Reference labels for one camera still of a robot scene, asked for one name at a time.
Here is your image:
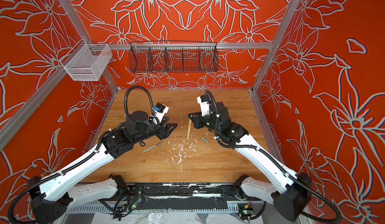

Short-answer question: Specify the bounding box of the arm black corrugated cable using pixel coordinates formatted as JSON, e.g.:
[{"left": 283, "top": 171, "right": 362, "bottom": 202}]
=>
[
  {"left": 204, "top": 90, "right": 343, "bottom": 224},
  {"left": 7, "top": 85, "right": 154, "bottom": 224}
]

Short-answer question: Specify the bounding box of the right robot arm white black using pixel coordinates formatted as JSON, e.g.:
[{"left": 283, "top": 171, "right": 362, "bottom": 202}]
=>
[{"left": 188, "top": 101, "right": 312, "bottom": 222}]

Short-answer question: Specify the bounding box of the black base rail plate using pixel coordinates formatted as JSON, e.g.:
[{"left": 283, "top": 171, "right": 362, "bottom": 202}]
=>
[{"left": 101, "top": 182, "right": 262, "bottom": 213}]

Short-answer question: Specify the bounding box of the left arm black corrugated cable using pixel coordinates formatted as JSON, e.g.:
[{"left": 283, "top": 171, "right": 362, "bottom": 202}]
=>
[{"left": 7, "top": 85, "right": 154, "bottom": 224}]

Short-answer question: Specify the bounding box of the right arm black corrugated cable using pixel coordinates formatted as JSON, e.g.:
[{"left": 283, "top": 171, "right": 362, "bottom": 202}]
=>
[{"left": 204, "top": 90, "right": 343, "bottom": 224}]

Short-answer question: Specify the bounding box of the aluminium frame bar back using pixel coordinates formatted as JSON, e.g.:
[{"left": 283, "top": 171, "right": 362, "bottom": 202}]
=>
[{"left": 107, "top": 42, "right": 273, "bottom": 51}]

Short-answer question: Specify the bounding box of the white mesh basket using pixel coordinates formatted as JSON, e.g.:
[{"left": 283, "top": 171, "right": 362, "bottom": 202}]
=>
[{"left": 60, "top": 44, "right": 112, "bottom": 81}]

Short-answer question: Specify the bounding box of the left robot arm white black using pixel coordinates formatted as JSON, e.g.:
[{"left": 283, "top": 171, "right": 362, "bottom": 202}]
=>
[{"left": 28, "top": 111, "right": 177, "bottom": 224}]

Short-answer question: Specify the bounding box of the beige pen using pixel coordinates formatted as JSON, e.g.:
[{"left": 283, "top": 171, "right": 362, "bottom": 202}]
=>
[{"left": 186, "top": 125, "right": 191, "bottom": 140}]

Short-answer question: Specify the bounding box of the black wire basket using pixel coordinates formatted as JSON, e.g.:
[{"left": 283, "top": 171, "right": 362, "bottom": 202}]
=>
[{"left": 128, "top": 41, "right": 219, "bottom": 74}]

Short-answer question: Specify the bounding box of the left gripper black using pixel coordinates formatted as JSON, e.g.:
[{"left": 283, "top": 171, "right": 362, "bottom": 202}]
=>
[{"left": 134, "top": 115, "right": 178, "bottom": 144}]

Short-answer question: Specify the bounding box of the light green pen cap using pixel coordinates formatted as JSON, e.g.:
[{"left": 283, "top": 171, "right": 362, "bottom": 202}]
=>
[{"left": 201, "top": 136, "right": 209, "bottom": 143}]

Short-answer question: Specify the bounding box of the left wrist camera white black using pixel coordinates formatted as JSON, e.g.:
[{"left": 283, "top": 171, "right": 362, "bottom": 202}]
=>
[{"left": 153, "top": 103, "right": 169, "bottom": 123}]

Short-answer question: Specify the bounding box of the white slotted cable duct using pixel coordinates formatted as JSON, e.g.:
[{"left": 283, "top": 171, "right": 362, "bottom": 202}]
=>
[{"left": 66, "top": 203, "right": 239, "bottom": 215}]

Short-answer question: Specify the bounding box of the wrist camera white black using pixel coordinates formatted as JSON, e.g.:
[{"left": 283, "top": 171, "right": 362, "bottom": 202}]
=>
[
  {"left": 153, "top": 103, "right": 169, "bottom": 123},
  {"left": 197, "top": 95, "right": 210, "bottom": 117}
]

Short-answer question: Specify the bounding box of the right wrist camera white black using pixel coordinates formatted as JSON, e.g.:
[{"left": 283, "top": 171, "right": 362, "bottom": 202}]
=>
[{"left": 197, "top": 95, "right": 210, "bottom": 117}]

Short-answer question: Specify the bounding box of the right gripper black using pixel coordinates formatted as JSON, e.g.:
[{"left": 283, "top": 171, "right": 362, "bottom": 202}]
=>
[{"left": 186, "top": 110, "right": 223, "bottom": 133}]

